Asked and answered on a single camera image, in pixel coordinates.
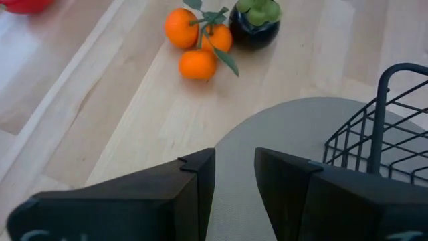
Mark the leafy tangerine cluster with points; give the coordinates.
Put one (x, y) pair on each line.
(180, 28)

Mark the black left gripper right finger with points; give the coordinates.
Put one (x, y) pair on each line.
(334, 207)

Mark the red orange mango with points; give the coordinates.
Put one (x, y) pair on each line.
(23, 6)

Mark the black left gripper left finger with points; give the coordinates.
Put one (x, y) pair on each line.
(117, 207)

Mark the dark mangosteen with green cap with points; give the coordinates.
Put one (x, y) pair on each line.
(250, 35)

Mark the round grey mat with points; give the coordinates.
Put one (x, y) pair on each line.
(284, 127)

